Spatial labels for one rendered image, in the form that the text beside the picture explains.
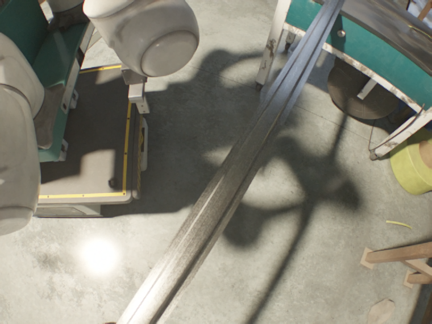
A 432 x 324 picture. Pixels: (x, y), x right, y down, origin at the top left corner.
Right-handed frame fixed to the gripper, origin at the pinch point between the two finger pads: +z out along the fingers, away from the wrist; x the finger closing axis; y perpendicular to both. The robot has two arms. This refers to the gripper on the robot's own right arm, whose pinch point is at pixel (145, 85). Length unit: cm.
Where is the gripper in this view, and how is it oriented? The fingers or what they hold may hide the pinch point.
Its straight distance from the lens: 64.4
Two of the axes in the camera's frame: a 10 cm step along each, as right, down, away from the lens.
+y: -9.9, 0.7, -0.9
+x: 1.0, 9.2, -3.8
